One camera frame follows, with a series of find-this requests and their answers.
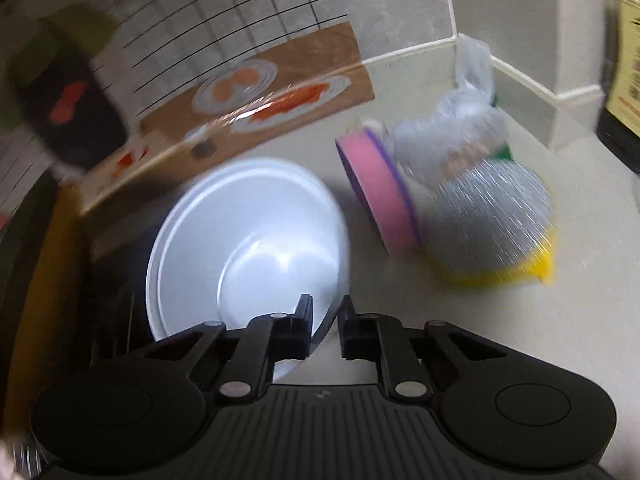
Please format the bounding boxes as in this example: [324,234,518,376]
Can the clear plastic bag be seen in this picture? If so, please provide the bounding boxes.
[392,35,508,186]

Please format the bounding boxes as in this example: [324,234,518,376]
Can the cartoon chef wall sticker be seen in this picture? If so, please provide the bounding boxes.
[0,0,377,221]

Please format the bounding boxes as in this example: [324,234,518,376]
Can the dark soy sauce bottle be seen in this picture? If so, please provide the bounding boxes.
[595,0,640,176]

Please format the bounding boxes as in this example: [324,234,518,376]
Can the white round bowl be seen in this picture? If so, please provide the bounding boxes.
[145,157,351,381]

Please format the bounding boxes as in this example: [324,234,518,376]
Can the pink sponge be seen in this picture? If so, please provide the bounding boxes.
[336,127,422,257]

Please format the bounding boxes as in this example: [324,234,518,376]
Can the black gas stove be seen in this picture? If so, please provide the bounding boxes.
[75,230,156,361]

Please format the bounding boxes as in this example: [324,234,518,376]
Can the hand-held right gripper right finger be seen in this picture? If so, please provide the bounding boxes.
[337,295,501,404]

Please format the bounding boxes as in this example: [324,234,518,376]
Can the yellow sponge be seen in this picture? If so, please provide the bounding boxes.
[440,240,557,291]

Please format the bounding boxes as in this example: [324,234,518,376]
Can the steel wool scourer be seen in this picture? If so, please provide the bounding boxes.
[432,162,553,271]

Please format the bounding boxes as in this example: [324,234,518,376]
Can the green scouring pad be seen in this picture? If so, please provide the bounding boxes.
[492,92,518,162]

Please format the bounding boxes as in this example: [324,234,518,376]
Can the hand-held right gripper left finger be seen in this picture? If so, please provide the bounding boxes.
[145,294,315,404]

